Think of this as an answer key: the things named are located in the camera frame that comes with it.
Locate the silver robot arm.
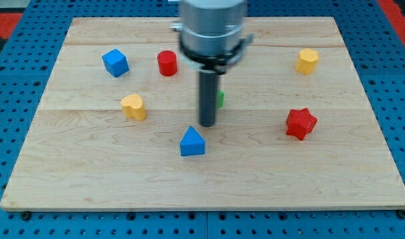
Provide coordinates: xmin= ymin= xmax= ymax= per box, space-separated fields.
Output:
xmin=171 ymin=0 xmax=253 ymax=127

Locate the green circle block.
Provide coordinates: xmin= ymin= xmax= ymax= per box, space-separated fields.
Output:
xmin=217 ymin=90 xmax=225 ymax=109

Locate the yellow heart block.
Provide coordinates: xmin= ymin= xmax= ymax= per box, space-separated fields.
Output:
xmin=120 ymin=94 xmax=146 ymax=121

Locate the blue cube block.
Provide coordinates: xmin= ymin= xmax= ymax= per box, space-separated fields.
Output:
xmin=102 ymin=48 xmax=129 ymax=78

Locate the blue triangle block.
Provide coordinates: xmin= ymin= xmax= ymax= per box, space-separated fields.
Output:
xmin=179 ymin=126 xmax=205 ymax=157

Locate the red star block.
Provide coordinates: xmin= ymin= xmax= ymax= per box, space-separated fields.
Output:
xmin=285 ymin=108 xmax=318 ymax=141

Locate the red cylinder block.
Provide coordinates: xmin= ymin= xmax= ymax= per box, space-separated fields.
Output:
xmin=157 ymin=50 xmax=178 ymax=76

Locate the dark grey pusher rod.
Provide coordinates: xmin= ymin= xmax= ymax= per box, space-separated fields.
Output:
xmin=199 ymin=72 xmax=219 ymax=127

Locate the wooden board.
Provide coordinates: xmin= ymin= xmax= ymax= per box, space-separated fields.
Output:
xmin=0 ymin=17 xmax=405 ymax=212

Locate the yellow hexagon block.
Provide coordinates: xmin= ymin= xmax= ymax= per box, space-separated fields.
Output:
xmin=295 ymin=48 xmax=319 ymax=74

